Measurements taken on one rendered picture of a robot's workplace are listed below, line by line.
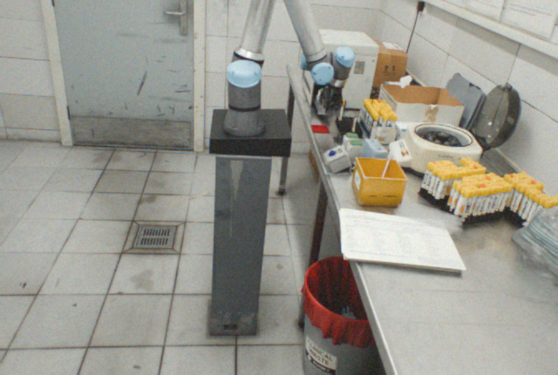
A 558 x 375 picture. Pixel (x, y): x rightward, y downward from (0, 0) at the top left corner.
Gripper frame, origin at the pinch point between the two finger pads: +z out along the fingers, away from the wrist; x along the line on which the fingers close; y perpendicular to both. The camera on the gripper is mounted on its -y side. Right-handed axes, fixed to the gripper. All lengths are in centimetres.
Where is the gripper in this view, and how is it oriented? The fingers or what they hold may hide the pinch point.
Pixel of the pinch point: (325, 109)
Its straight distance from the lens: 202.4
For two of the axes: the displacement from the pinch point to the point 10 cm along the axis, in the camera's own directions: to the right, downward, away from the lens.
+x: 9.9, 0.4, 1.2
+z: -1.2, 5.3, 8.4
